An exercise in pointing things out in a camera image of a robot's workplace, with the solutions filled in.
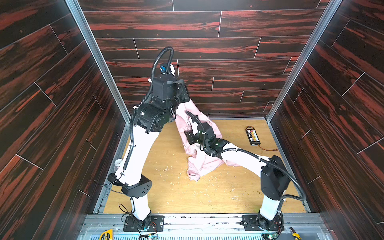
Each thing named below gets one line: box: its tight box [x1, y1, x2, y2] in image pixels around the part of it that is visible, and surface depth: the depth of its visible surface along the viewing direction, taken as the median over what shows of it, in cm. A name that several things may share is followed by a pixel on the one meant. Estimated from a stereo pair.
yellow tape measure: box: [99, 229, 114, 240], surface depth 70 cm
